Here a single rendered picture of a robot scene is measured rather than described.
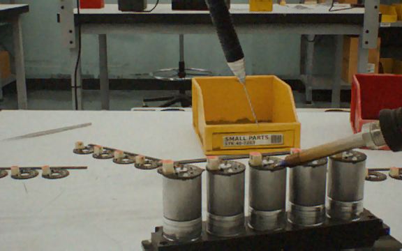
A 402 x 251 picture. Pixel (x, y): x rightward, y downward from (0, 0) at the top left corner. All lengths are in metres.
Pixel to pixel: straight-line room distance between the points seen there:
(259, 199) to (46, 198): 0.20
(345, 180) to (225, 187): 0.08
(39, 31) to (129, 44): 0.72
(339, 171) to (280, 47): 4.38
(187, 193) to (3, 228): 0.16
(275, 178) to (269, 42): 4.39
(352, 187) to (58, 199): 0.24
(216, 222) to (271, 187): 0.04
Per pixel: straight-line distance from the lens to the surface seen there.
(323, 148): 0.36
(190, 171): 0.36
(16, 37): 3.47
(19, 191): 0.53
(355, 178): 0.40
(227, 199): 0.37
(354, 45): 4.41
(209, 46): 4.75
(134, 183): 0.53
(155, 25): 2.68
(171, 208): 0.37
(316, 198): 0.39
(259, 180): 0.38
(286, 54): 4.78
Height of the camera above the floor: 0.93
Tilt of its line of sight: 14 degrees down
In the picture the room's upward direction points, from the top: straight up
